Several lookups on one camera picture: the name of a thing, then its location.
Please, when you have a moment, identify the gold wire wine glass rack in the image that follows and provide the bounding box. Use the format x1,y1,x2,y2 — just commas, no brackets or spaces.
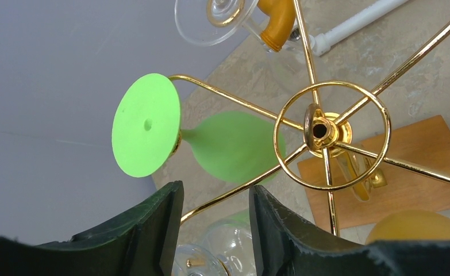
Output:
169,1,450,236

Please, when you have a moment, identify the white PVC pipe frame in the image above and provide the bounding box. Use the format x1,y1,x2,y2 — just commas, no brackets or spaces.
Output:
310,0,407,56

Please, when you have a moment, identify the clear wine glass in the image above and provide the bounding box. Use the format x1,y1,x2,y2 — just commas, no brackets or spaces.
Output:
174,0,305,52

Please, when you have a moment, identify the yellow-orange plastic goblet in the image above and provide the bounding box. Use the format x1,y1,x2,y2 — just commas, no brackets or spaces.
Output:
366,210,450,244

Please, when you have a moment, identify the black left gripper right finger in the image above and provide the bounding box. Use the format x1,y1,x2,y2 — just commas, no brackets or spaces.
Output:
249,185,450,275

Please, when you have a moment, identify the green plastic goblet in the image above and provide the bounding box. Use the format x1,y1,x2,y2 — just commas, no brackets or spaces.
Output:
111,73,278,183

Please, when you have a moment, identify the yellow faucet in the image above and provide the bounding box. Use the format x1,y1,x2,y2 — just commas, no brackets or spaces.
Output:
257,0,296,52

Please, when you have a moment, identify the small clear glass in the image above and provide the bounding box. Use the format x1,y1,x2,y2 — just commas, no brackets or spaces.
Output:
171,209,257,275

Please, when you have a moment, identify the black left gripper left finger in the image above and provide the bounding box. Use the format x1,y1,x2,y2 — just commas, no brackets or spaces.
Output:
0,181,184,275

